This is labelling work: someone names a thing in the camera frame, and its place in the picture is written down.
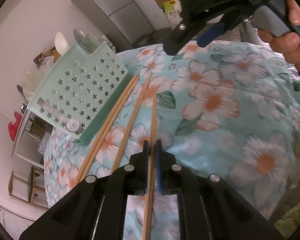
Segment yellow bag on table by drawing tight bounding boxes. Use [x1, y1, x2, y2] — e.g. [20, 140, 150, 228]
[33, 47, 61, 68]

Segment silver refrigerator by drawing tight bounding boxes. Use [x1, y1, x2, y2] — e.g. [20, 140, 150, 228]
[71, 0, 153, 51]

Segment white metal side table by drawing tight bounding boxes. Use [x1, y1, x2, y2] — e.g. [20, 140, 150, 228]
[11, 110, 44, 169]

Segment wooden chair dark seat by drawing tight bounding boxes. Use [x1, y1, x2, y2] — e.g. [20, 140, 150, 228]
[8, 166, 48, 210]

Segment mint green utensil holder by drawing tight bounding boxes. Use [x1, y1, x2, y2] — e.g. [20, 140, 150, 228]
[27, 34, 132, 145]

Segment floral turquoise tablecloth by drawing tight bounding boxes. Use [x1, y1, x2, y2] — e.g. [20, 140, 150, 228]
[44, 41, 300, 221]

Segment stainless steel spoon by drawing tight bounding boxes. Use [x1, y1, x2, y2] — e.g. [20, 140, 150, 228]
[73, 28, 93, 54]

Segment white yellow paper bag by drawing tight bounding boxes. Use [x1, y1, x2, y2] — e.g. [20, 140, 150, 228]
[163, 0, 182, 29]

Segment person's right hand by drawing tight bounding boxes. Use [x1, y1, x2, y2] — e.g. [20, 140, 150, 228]
[258, 0, 300, 72]

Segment red plastic bag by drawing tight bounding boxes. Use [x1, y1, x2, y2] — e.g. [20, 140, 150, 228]
[7, 111, 22, 142]

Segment white ceramic spoon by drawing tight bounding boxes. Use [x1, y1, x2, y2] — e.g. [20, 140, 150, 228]
[55, 31, 70, 56]

